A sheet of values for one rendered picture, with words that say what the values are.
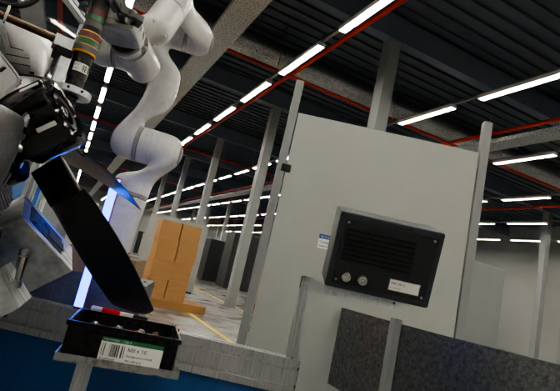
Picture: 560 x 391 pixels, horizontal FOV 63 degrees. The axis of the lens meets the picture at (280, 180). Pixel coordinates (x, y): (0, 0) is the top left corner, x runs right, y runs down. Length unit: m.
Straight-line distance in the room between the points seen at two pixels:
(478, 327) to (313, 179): 8.62
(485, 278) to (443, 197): 8.24
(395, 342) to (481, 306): 8.70
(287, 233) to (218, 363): 1.53
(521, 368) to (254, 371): 1.27
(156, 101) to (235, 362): 0.85
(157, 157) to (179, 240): 7.53
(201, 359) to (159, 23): 0.86
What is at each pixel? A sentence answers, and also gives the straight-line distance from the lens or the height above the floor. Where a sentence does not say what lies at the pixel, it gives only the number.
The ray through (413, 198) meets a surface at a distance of 2.77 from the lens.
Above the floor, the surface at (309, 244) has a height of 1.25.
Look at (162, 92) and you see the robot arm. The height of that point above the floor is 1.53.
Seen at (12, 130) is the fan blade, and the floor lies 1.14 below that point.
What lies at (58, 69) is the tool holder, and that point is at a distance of 0.94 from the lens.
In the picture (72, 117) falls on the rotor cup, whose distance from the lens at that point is 0.85.
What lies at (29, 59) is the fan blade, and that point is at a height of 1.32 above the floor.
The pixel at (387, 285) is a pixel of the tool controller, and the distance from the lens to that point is 1.17.
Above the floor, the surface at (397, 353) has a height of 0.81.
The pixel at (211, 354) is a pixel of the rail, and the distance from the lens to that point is 1.17.
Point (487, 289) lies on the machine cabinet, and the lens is 11.06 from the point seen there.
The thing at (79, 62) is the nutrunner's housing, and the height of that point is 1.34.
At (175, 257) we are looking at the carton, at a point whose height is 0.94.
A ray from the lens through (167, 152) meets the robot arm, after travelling 1.52.
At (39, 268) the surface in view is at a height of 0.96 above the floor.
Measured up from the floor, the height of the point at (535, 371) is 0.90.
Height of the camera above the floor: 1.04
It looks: 11 degrees up
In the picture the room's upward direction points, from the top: 13 degrees clockwise
